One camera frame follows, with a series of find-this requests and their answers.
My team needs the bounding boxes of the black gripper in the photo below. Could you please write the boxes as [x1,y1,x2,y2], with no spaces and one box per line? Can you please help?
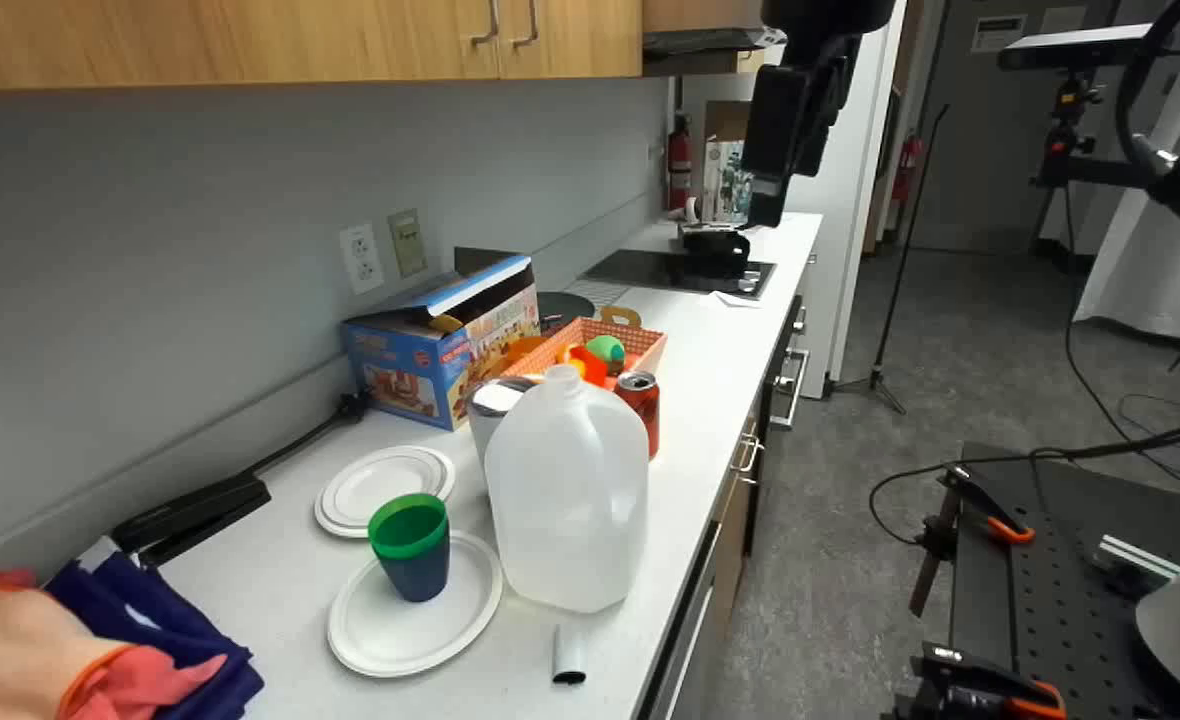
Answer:
[739,55,841,234]

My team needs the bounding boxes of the narrow wooden cabinet door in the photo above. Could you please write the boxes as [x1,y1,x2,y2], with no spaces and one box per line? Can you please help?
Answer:
[498,0,647,86]

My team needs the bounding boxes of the silver handle of narrow door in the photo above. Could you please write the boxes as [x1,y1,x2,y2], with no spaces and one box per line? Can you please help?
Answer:
[509,0,542,55]

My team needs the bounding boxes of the wooden range hood cabinet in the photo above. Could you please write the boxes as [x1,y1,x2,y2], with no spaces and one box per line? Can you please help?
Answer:
[641,0,769,81]

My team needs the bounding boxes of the grey base cabinet drawers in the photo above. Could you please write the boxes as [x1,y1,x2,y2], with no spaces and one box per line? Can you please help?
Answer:
[636,283,821,720]

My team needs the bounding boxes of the wide wooden cabinet door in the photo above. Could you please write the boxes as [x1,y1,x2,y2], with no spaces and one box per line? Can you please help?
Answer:
[0,0,509,98]

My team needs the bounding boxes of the teal printed cardboard box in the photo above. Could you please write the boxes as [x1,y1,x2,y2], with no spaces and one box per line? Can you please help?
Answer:
[701,98,759,224]

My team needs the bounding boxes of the black cooking pot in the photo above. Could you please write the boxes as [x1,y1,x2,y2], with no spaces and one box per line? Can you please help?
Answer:
[670,222,754,282]

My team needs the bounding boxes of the red fire extinguisher by counter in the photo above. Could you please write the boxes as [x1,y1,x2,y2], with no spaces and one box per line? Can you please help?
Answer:
[661,110,701,222]

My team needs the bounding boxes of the black glass cooktop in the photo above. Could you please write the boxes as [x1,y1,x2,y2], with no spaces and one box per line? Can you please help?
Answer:
[576,244,779,305]

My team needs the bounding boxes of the red fire extinguisher by doorway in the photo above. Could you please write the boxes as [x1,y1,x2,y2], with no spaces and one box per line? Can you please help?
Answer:
[887,128,932,222]

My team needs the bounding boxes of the thin black light stand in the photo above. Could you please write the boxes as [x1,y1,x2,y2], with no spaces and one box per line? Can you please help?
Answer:
[862,99,954,422]

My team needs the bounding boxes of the brown tape roll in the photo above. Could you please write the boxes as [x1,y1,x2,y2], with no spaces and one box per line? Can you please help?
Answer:
[597,301,647,335]

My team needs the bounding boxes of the orange plastic tray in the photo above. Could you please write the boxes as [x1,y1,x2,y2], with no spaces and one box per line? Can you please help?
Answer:
[497,314,670,391]

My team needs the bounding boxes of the green ball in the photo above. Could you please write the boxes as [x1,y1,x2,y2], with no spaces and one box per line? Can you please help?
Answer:
[585,332,631,377]

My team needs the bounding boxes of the dark round plate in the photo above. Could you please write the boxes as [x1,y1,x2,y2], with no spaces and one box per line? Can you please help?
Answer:
[530,290,598,340]

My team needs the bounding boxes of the red soda can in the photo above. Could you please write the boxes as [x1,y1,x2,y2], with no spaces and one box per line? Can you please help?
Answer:
[612,368,668,465]

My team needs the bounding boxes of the orange ball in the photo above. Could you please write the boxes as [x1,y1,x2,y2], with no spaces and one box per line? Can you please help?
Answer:
[565,346,612,391]

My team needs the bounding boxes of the translucent plastic milk jug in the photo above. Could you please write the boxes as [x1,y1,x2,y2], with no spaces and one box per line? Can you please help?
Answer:
[478,366,655,620]

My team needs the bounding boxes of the white fabric backdrop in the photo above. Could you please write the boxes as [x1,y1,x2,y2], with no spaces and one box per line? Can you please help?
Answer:
[1072,0,1180,347]

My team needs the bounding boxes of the black orange clamp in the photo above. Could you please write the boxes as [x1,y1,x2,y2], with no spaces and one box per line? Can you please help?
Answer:
[896,640,1072,720]
[903,462,1040,620]

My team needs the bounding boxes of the blue cardboard food box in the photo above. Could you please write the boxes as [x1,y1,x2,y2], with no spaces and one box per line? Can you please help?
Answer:
[337,251,546,436]

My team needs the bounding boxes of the small white paper plates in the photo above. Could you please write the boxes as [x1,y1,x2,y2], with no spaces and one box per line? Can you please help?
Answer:
[308,439,461,544]

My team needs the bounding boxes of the green plastic cup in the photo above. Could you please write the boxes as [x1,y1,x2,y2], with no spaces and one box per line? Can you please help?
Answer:
[362,490,457,569]

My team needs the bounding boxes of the small white black marker cap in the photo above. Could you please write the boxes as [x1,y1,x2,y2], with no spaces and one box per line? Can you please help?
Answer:
[546,620,593,692]

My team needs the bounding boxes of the black perforated breadboard table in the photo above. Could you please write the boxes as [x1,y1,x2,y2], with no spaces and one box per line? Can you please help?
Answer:
[943,439,1180,720]

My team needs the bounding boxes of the blue plastic cup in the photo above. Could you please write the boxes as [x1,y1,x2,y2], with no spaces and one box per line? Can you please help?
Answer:
[372,529,457,608]

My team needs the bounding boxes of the large white paper plate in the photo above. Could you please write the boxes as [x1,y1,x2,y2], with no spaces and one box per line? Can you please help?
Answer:
[318,529,509,685]

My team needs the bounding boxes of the black stapler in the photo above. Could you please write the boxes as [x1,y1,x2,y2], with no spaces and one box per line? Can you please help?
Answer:
[106,472,276,571]

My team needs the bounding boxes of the dark blue cloth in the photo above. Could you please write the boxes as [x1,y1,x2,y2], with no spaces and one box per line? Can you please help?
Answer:
[44,550,269,720]

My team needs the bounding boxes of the orange pink cloth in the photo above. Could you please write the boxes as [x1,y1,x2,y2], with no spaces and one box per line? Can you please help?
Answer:
[0,569,233,720]

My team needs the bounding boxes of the black camera tripod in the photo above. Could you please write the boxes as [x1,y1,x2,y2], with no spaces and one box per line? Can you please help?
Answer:
[1027,64,1157,262]

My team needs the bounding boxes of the silver handle of wide door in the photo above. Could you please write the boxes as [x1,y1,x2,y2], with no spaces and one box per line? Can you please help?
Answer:
[469,0,504,55]

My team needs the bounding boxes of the black flat camera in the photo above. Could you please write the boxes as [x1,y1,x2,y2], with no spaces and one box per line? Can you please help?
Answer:
[993,15,1177,77]

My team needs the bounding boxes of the hanging black cable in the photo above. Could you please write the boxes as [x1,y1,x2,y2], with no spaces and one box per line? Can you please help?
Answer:
[1060,234,1180,510]

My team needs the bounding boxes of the looped black floor cable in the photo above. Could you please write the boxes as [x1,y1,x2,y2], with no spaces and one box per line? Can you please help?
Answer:
[862,406,1180,554]

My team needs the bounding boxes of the beige wall switch plate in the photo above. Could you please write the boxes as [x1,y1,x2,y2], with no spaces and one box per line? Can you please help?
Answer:
[385,206,431,283]

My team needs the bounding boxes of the white wall outlet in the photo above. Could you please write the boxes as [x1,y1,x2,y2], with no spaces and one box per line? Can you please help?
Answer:
[337,217,390,301]

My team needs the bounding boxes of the black power cord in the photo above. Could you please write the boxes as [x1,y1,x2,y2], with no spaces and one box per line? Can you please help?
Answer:
[249,387,372,472]

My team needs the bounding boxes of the silver aluminium rail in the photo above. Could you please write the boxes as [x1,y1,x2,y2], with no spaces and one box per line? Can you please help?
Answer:
[1092,529,1180,590]

